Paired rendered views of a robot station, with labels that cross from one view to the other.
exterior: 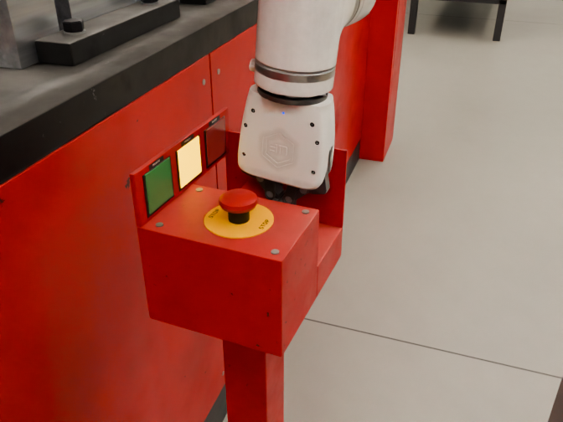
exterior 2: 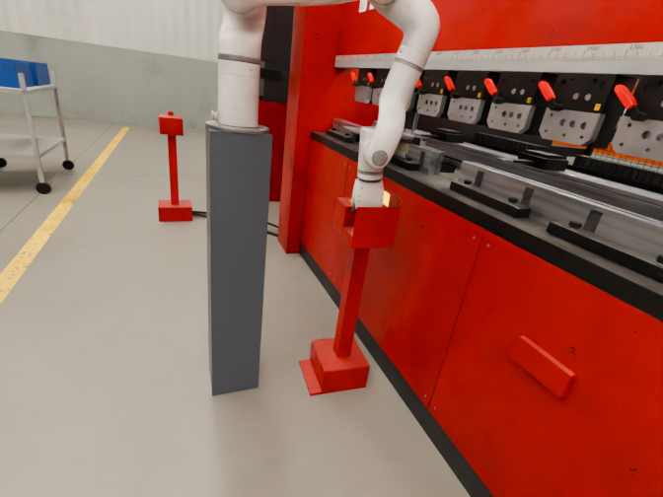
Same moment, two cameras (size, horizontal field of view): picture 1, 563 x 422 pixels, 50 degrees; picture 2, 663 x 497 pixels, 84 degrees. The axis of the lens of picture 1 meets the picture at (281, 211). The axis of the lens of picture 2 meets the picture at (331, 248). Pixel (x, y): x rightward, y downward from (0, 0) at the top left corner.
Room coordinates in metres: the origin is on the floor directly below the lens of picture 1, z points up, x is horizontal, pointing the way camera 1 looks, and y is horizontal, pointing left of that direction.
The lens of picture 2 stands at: (1.42, -0.91, 1.16)
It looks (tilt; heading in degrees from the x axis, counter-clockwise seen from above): 24 degrees down; 136
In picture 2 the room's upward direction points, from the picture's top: 8 degrees clockwise
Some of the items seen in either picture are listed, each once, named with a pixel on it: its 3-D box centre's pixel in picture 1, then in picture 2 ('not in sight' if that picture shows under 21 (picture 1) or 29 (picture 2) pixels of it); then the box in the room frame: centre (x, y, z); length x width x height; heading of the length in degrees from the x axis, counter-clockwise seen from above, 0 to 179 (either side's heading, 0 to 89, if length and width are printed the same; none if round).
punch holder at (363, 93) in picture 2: not in sight; (369, 86); (-0.06, 0.62, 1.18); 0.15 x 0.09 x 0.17; 162
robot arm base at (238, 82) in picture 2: not in sight; (238, 96); (0.35, -0.35, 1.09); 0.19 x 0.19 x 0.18
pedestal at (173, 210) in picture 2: not in sight; (173, 168); (-1.53, 0.08, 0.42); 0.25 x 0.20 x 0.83; 72
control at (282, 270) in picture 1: (250, 221); (365, 214); (0.58, 0.03, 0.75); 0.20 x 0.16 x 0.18; 157
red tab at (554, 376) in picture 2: not in sight; (541, 365); (1.27, 0.01, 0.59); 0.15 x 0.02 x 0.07; 162
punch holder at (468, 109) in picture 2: not in sight; (475, 98); (0.70, 0.37, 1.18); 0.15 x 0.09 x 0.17; 162
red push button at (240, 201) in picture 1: (238, 209); not in sight; (0.53, 0.04, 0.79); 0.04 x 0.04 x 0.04
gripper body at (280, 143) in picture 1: (289, 128); (368, 191); (0.62, -0.01, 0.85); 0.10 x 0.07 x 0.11; 67
